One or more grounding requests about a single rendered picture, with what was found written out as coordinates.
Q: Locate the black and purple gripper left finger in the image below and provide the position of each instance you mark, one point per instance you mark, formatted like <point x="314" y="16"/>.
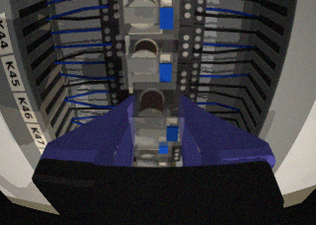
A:
<point x="97" y="140"/>

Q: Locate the grey flat mounting plate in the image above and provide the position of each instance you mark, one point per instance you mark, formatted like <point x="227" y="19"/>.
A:
<point x="99" y="70"/>

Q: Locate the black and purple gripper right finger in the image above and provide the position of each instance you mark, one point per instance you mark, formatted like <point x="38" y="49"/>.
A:
<point x="219" y="141"/>

